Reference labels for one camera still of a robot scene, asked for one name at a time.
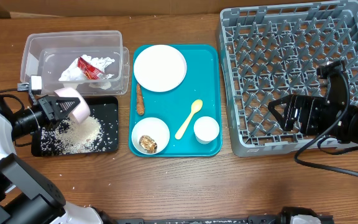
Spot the brown food chunk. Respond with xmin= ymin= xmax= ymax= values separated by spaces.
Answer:
xmin=139 ymin=135 xmax=157 ymax=154

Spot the large white plate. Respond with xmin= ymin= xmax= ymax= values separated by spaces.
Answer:
xmin=134 ymin=45 xmax=187 ymax=92

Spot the carrot piece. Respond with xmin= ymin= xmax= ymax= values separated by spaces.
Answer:
xmin=136 ymin=84 xmax=145 ymax=116

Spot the small white bowl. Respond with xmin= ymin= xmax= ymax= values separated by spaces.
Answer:
xmin=131 ymin=117 xmax=170 ymax=156

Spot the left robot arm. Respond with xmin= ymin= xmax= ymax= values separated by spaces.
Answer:
xmin=0 ymin=90 xmax=116 ymax=224

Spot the pink rice bowl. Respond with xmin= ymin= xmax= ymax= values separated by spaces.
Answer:
xmin=54 ymin=87 xmax=90 ymax=124

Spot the clear plastic bin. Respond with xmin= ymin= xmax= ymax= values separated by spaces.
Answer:
xmin=20 ymin=30 xmax=130 ymax=96

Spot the black plastic tray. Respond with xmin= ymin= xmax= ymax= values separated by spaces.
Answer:
xmin=30 ymin=96 xmax=119 ymax=157

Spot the white napkin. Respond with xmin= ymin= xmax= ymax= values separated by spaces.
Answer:
xmin=58 ymin=54 xmax=115 ymax=81

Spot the teal serving tray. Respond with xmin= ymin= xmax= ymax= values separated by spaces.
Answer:
xmin=128 ymin=44 xmax=223 ymax=157

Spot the grey dishwasher rack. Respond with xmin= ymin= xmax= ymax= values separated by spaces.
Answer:
xmin=218 ymin=1 xmax=358 ymax=157

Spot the yellow plastic spoon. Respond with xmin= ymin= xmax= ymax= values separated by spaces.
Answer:
xmin=175 ymin=99 xmax=203 ymax=140

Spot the white cup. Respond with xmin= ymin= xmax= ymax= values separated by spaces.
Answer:
xmin=193 ymin=116 xmax=220 ymax=144

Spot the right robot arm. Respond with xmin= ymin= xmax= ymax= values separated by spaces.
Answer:
xmin=268 ymin=60 xmax=358 ymax=177

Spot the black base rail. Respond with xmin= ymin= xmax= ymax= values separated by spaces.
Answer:
xmin=114 ymin=207 xmax=334 ymax=224

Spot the red snack wrapper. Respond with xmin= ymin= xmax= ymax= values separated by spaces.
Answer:
xmin=77 ymin=57 xmax=106 ymax=80

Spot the spilled rice pile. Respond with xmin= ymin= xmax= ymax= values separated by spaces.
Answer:
xmin=40 ymin=105 xmax=119 ymax=155

